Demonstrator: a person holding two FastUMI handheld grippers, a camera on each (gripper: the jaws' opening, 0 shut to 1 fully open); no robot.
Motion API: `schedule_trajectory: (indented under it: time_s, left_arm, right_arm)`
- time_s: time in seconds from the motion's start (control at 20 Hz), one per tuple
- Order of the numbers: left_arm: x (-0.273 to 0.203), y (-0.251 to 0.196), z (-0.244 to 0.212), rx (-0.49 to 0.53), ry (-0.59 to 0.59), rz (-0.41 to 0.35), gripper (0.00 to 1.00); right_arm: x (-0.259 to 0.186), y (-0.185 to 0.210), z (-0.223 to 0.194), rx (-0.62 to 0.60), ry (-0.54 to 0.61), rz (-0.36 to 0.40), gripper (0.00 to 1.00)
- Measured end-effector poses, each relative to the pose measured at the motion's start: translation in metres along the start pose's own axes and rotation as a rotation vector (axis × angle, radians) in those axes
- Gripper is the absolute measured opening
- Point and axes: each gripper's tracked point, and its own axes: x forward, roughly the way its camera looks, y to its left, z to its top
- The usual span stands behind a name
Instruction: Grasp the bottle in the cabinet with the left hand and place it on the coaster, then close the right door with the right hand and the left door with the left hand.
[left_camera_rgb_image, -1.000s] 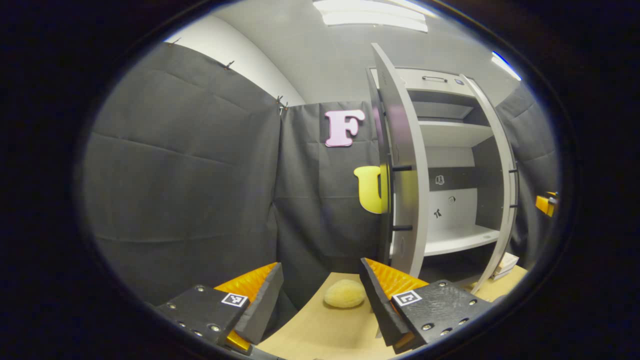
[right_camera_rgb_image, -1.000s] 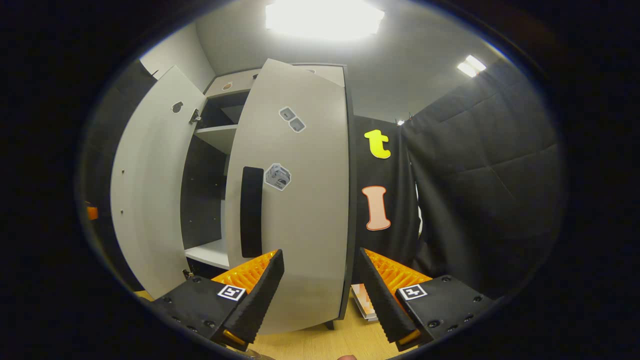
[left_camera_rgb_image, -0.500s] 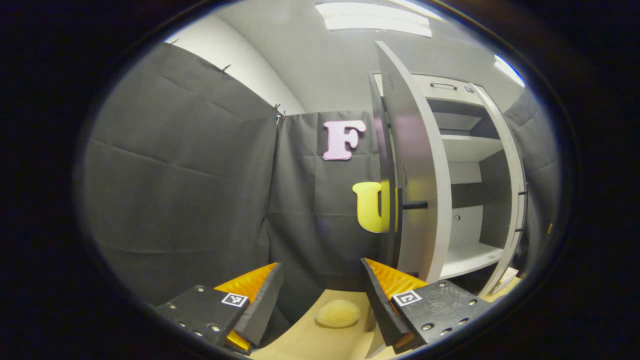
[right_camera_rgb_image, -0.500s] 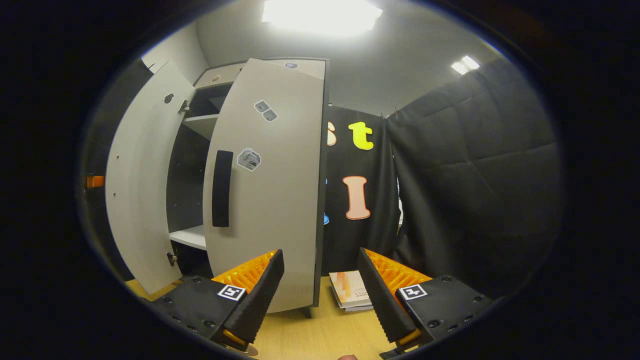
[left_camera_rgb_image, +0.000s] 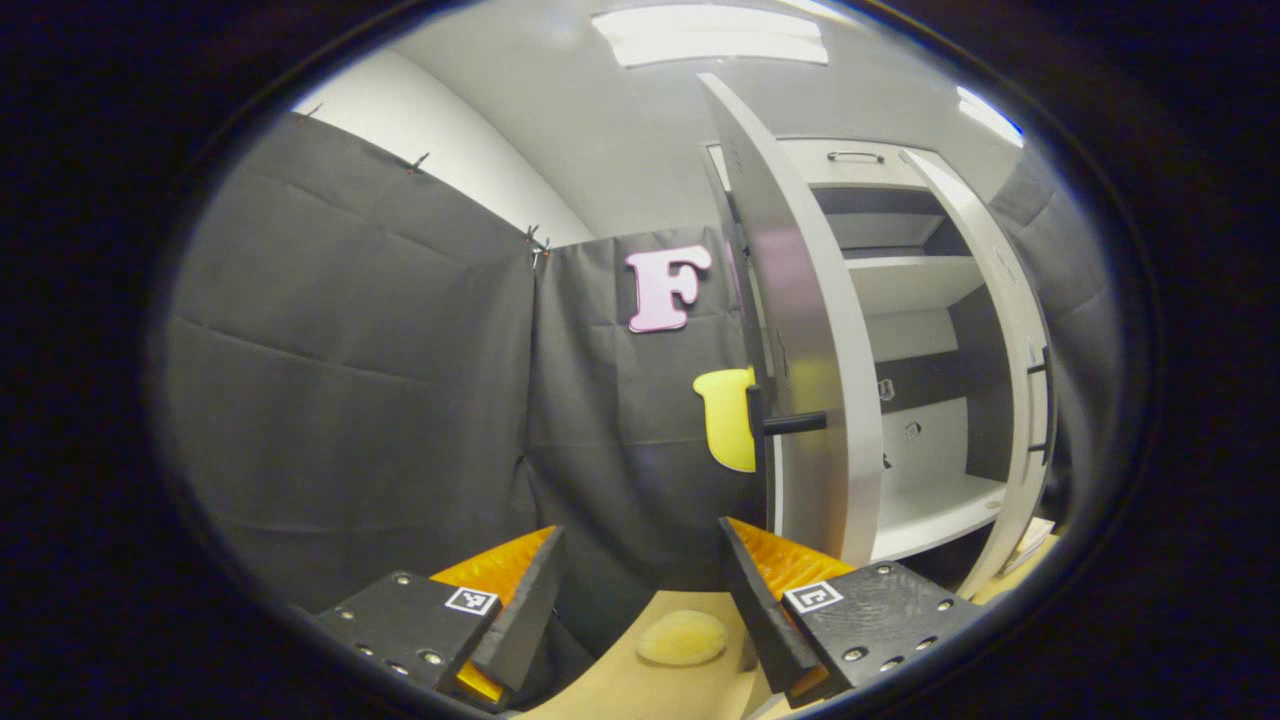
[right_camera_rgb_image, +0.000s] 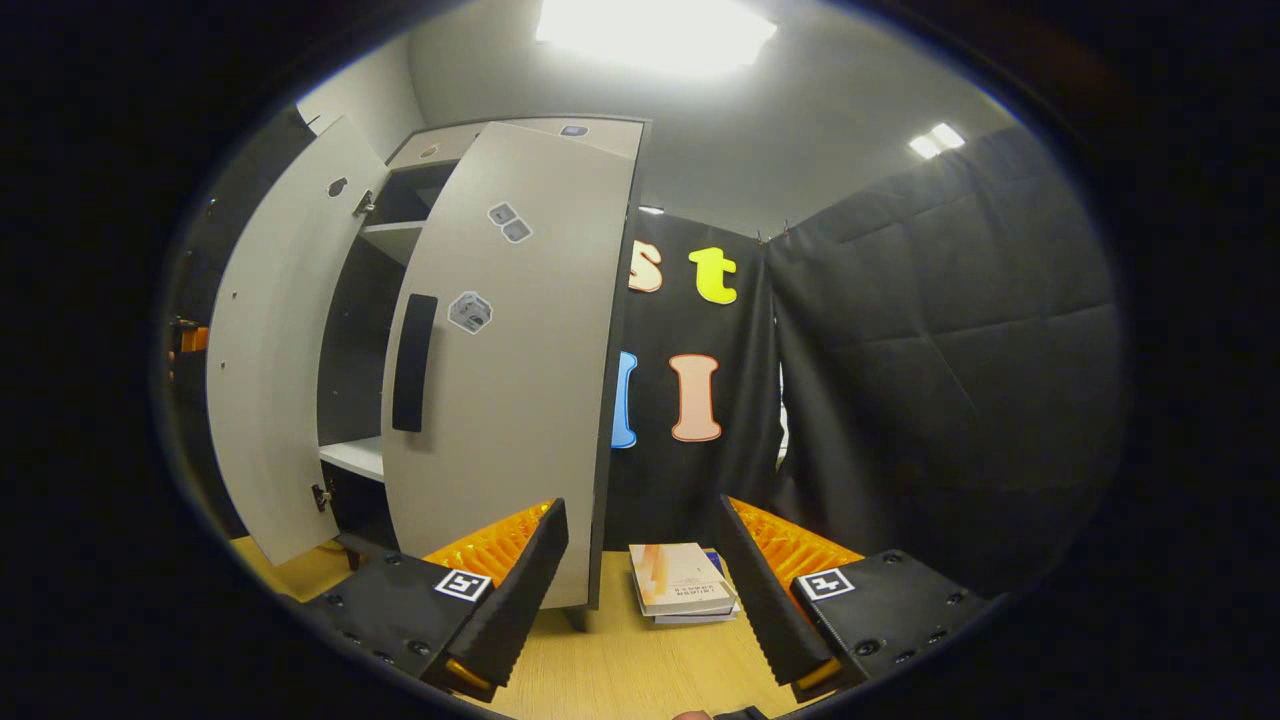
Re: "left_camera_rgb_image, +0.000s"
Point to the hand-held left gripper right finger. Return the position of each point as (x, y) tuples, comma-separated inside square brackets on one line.
[(765, 620)]

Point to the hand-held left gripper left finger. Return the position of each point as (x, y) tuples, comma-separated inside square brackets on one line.
[(530, 610)]

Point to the grey cabinet door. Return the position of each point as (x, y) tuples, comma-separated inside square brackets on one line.
[(810, 300), (1010, 330)]

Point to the grey cabinet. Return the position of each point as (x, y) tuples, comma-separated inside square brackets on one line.
[(910, 280)]

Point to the grey cabinet drawer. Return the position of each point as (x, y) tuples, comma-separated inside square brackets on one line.
[(850, 172)]

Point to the yellow round sponge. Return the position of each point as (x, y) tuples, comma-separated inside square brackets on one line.
[(682, 638)]

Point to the black backdrop cloth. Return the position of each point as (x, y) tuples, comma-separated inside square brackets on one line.
[(350, 400)]

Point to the white and orange book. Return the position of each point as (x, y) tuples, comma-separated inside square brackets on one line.
[(1032, 540)]

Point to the small ceiling light panel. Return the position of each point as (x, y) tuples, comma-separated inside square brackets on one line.
[(988, 115)]

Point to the large ceiling light panel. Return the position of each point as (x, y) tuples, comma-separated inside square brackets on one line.
[(710, 35)]

